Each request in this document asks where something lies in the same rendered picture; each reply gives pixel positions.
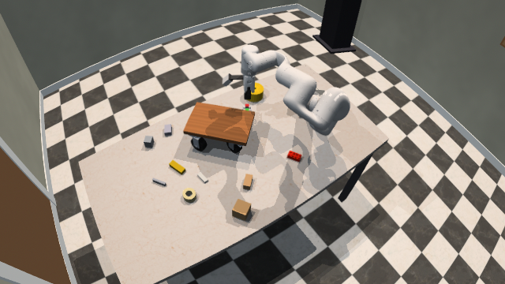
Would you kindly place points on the yellow rectangular block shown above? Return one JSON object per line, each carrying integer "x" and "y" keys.
{"x": 180, "y": 169}

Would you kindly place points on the beige tape roll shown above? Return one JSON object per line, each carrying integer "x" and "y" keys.
{"x": 191, "y": 198}

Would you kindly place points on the tan wooden block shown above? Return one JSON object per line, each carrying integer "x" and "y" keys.
{"x": 247, "y": 181}

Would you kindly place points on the brown cardboard box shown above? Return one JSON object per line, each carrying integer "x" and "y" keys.
{"x": 241, "y": 209}

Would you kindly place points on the red toy building brick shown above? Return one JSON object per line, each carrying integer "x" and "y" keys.
{"x": 294, "y": 156}

